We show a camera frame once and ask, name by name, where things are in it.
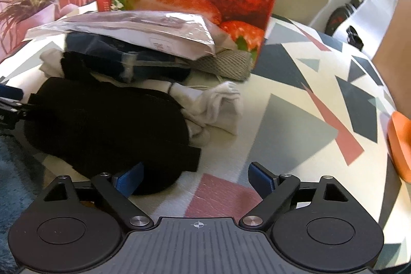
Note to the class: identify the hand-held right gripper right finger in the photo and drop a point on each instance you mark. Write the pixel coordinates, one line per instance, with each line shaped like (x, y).
(258, 177)

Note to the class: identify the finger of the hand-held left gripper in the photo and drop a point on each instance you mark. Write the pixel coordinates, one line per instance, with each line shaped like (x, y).
(11, 91)

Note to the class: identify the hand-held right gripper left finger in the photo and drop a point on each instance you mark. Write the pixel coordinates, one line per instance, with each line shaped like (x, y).
(131, 179)

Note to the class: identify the white cloth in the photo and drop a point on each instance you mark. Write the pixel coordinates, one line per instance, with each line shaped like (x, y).
(53, 63)

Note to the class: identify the black sleep mask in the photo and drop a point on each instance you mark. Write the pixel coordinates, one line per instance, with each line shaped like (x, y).
(96, 126)

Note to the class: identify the white sock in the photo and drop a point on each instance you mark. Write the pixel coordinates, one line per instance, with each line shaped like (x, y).
(218, 107)

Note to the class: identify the dark blue cotton pad packet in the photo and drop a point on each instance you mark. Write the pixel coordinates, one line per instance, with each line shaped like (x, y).
(96, 47)

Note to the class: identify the grey knit sock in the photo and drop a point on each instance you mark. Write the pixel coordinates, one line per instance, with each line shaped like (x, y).
(224, 65)

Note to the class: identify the clear packet with dark cloth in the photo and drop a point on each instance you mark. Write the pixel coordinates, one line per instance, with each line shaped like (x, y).
(128, 26)

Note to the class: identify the blue rug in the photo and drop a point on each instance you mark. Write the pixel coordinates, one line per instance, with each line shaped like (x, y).
(16, 181)

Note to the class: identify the orange plastic object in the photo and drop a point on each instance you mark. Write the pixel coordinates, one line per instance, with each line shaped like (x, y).
(399, 145)

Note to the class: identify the brown wooden panel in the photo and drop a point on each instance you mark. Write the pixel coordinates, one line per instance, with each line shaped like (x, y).
(395, 52)

